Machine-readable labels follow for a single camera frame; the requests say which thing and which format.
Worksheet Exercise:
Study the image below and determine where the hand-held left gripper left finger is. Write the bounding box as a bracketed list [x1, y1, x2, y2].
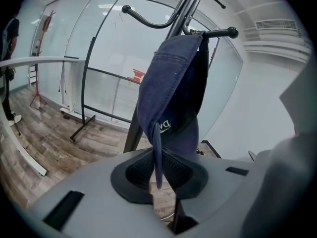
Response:
[29, 147, 175, 238]

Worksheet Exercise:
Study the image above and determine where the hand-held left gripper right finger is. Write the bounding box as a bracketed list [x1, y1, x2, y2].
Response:
[162, 149, 272, 238]

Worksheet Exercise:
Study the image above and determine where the navy blue cap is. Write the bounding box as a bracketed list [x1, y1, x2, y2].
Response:
[135, 35, 210, 189]

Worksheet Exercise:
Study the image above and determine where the black coat stand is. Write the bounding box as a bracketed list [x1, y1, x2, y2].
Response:
[121, 0, 240, 155]

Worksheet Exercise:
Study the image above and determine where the red sticker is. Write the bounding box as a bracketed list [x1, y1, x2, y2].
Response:
[127, 68, 147, 84]

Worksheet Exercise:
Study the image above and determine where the black framed whiteboard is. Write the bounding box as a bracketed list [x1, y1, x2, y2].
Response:
[70, 0, 245, 143]

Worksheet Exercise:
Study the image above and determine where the white ceiling air vent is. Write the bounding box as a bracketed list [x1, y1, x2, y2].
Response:
[255, 19, 298, 31]

